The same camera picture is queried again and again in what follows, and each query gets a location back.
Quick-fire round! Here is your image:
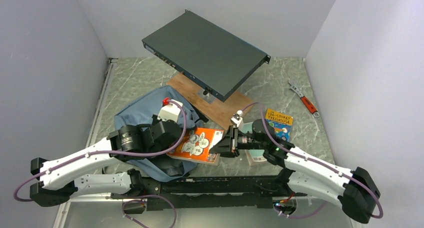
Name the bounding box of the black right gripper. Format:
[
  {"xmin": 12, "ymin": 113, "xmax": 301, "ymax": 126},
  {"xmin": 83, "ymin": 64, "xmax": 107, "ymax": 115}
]
[{"xmin": 209, "ymin": 125, "xmax": 266, "ymax": 158}]

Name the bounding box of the orange cartoon book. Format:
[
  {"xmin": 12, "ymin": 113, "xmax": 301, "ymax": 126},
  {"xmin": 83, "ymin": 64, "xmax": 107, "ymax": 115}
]
[{"xmin": 167, "ymin": 127, "xmax": 224, "ymax": 166}]

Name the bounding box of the blue student backpack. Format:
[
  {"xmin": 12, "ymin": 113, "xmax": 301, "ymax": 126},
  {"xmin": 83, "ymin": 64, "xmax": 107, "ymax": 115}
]
[{"xmin": 114, "ymin": 85, "xmax": 203, "ymax": 182}]

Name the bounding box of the yellow treehouse book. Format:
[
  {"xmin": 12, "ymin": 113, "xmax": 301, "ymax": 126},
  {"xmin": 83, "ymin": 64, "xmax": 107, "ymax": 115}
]
[{"xmin": 265, "ymin": 108, "xmax": 293, "ymax": 142}]

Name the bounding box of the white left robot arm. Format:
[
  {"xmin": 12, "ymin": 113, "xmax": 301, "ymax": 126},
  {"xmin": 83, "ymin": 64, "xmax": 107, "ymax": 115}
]
[{"xmin": 29, "ymin": 120, "xmax": 183, "ymax": 207}]

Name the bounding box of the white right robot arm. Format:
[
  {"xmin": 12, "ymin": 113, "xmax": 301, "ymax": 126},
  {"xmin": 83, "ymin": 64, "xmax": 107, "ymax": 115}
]
[{"xmin": 209, "ymin": 119, "xmax": 382, "ymax": 224}]

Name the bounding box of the teal paperback book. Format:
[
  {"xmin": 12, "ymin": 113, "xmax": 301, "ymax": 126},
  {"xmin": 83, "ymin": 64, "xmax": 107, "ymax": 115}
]
[{"xmin": 241, "ymin": 122, "xmax": 267, "ymax": 166}]

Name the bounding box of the brown wooden board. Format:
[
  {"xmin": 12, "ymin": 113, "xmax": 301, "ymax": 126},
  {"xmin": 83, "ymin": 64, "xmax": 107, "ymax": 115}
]
[{"xmin": 166, "ymin": 73, "xmax": 254, "ymax": 129}]

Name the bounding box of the dark teal rack server unit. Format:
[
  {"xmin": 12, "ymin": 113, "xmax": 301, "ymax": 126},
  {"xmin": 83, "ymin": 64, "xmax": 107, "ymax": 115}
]
[{"xmin": 141, "ymin": 10, "xmax": 271, "ymax": 102}]

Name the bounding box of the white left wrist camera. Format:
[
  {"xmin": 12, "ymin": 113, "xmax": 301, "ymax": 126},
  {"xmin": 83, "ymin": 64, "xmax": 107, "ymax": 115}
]
[{"xmin": 156, "ymin": 97, "xmax": 184, "ymax": 123}]

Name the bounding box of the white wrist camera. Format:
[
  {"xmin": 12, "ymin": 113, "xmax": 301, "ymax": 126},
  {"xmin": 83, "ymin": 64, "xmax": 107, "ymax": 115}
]
[
  {"xmin": 156, "ymin": 97, "xmax": 184, "ymax": 123},
  {"xmin": 230, "ymin": 110, "xmax": 244, "ymax": 129}
]

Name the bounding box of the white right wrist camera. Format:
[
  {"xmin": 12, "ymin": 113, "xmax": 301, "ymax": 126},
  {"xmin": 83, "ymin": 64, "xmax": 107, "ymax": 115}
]
[{"xmin": 230, "ymin": 110, "xmax": 244, "ymax": 129}]

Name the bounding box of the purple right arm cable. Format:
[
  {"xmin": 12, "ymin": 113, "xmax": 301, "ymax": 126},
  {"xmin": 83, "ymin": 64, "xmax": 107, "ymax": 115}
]
[{"xmin": 241, "ymin": 102, "xmax": 384, "ymax": 220}]

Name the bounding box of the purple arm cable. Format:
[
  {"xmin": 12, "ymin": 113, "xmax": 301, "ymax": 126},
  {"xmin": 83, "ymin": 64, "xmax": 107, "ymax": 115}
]
[
  {"xmin": 13, "ymin": 99, "xmax": 188, "ymax": 203},
  {"xmin": 241, "ymin": 102, "xmax": 384, "ymax": 220}
]

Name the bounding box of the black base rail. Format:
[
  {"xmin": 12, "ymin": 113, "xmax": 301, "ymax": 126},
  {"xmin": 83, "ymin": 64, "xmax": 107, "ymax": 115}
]
[{"xmin": 110, "ymin": 175, "xmax": 309, "ymax": 211}]

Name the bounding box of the metal stand bracket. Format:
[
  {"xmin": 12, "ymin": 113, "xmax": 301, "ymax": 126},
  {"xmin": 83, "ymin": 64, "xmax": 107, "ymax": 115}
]
[{"xmin": 197, "ymin": 89, "xmax": 216, "ymax": 104}]

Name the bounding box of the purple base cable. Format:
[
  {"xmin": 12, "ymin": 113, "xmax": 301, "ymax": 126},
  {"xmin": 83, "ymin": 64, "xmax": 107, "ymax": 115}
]
[{"xmin": 121, "ymin": 194, "xmax": 178, "ymax": 228}]

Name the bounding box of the red handled adjustable wrench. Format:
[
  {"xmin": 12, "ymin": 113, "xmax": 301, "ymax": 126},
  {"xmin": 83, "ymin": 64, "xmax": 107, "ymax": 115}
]
[{"xmin": 288, "ymin": 80, "xmax": 320, "ymax": 118}]

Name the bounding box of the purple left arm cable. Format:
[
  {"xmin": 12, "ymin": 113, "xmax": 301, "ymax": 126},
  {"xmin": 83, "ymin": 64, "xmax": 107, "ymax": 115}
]
[{"xmin": 13, "ymin": 99, "xmax": 188, "ymax": 203}]

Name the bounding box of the aluminium frame rail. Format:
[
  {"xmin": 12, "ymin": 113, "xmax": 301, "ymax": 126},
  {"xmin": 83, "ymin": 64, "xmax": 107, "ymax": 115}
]
[{"xmin": 52, "ymin": 58, "xmax": 119, "ymax": 228}]

